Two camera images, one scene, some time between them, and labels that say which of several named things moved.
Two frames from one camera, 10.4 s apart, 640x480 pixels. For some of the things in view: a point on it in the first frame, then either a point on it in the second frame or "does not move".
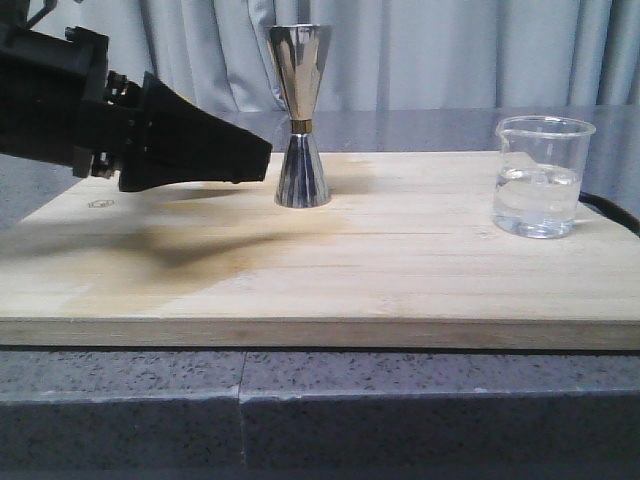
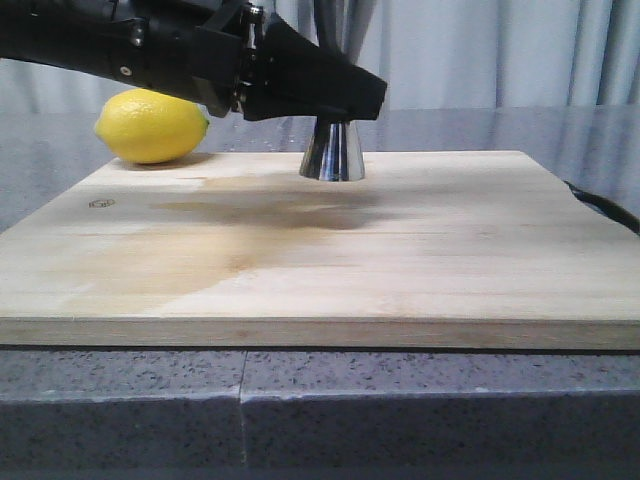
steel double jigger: (298, 51) to (332, 152)
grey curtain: (383, 54) does not move
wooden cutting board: (407, 255) does not move
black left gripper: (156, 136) to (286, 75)
